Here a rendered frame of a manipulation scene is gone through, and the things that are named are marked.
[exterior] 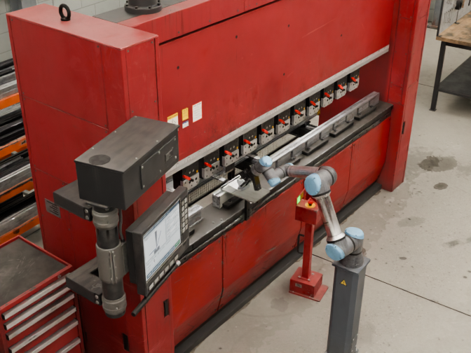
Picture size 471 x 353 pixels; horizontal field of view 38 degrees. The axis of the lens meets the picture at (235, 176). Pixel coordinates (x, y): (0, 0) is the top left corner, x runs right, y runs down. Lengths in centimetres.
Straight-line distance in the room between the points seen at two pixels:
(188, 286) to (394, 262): 196
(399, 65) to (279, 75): 171
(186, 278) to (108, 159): 157
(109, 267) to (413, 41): 365
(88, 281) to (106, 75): 101
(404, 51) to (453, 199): 150
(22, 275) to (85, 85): 116
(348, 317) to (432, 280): 127
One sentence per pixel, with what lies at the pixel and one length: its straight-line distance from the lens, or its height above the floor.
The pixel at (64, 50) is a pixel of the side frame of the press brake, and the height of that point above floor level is 220.
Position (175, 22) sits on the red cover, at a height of 224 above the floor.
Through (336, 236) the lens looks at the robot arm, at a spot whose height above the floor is 103.
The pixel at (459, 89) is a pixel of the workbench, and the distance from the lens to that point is 840.
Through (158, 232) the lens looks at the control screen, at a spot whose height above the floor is 151.
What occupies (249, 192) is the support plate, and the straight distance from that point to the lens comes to 452.
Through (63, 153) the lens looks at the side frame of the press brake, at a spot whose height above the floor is 159.
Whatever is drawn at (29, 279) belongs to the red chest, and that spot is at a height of 98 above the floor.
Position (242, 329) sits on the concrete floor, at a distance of 496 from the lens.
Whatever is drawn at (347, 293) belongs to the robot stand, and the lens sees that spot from 439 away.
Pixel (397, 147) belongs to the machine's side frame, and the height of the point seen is 47.
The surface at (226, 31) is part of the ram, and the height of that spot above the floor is 208.
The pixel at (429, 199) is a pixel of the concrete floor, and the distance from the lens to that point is 661.
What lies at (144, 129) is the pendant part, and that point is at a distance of 321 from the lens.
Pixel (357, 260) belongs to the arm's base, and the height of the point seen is 83.
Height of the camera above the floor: 335
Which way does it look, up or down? 30 degrees down
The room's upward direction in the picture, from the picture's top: straight up
